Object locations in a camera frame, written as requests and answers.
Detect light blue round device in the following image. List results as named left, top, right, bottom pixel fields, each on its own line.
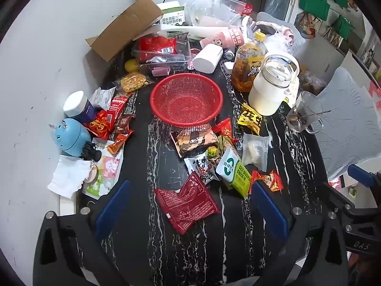
left=49, top=117, right=92, bottom=157

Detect glass mug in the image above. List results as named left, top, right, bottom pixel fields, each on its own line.
left=286, top=91, right=325, bottom=134

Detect white tissue roll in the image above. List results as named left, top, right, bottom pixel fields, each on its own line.
left=192, top=43, right=224, bottom=74

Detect dark red snack packet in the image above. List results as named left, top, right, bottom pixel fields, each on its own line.
left=154, top=171, right=221, bottom=235

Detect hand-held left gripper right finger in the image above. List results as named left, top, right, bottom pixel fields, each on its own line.
left=251, top=181, right=349, bottom=286

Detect yellow black snack packet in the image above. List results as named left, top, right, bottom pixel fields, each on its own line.
left=237, top=103, right=264, bottom=135

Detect crumpled clear plastic bag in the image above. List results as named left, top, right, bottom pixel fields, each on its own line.
left=263, top=33, right=295, bottom=55

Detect clear bag white contents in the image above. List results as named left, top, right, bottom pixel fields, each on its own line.
left=242, top=133, right=270, bottom=172

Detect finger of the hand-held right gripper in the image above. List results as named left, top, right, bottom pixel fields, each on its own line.
left=347, top=164, right=381, bottom=198
left=320, top=182, right=381, bottom=219

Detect pink folded paper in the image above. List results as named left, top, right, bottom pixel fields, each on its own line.
left=151, top=66, right=171, bottom=77

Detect colourful printed hanging bag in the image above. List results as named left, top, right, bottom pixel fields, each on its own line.
left=296, top=11, right=318, bottom=40

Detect white tissue paper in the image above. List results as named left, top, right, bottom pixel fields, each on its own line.
left=47, top=155, right=93, bottom=199

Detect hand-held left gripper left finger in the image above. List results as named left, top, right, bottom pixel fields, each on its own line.
left=33, top=179, right=131, bottom=286

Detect red cola bottle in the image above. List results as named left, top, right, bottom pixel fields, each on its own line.
left=241, top=0, right=254, bottom=17

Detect cardboard box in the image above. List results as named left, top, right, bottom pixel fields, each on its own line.
left=86, top=0, right=165, bottom=63

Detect white ceramic teapot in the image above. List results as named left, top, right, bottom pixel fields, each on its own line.
left=248, top=52, right=300, bottom=117

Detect black hair clip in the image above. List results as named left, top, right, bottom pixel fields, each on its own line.
left=81, top=142, right=102, bottom=162

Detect white peanut snack packet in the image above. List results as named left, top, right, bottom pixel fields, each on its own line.
left=184, top=151, right=221, bottom=185

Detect brown orange snack packet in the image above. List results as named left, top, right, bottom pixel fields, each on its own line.
left=106, top=129, right=134, bottom=155

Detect pink paper cup red label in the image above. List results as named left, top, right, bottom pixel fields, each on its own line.
left=222, top=27, right=246, bottom=46

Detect clear acrylic container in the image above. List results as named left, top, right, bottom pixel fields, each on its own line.
left=132, top=37, right=192, bottom=72

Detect red snack packet orange print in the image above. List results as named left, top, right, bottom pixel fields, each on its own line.
left=84, top=110, right=115, bottom=140

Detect green shopping bag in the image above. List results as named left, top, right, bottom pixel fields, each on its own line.
left=298, top=0, right=331, bottom=21
left=330, top=14, right=355, bottom=41

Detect green white box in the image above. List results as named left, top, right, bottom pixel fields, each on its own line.
left=156, top=1, right=186, bottom=30

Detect clear zip bag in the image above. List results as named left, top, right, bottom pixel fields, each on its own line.
left=185, top=0, right=248, bottom=27

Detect white patterned sachet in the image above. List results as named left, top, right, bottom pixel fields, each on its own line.
left=89, top=86, right=117, bottom=111

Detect dark blue jar white lid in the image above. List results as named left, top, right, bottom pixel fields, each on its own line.
left=63, top=91, right=98, bottom=125

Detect dark brown snack packet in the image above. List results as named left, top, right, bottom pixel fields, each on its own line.
left=115, top=113, right=136, bottom=134

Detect pink panda paper cup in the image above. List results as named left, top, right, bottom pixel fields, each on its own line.
left=199, top=36, right=234, bottom=50

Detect yellow noodle snack packet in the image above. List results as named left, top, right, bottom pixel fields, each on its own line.
left=118, top=72, right=153, bottom=93

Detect pastel printed packet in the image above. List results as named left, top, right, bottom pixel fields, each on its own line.
left=82, top=138, right=124, bottom=199

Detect brown striped snack packet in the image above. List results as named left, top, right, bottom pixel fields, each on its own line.
left=170, top=125, right=220, bottom=158

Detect red candy packet yellow print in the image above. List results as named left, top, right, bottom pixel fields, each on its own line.
left=211, top=117, right=240, bottom=145

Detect green white snack packet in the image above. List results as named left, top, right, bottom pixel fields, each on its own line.
left=215, top=147, right=252, bottom=199

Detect bright red food bag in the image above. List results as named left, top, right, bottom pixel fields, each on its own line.
left=138, top=36, right=179, bottom=61

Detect red green snack packet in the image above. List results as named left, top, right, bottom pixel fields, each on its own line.
left=109, top=92, right=132, bottom=118

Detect red plastic basket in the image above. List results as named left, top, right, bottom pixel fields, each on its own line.
left=150, top=73, right=224, bottom=126

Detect tea bottle yellow cap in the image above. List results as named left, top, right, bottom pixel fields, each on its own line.
left=231, top=31, right=268, bottom=93

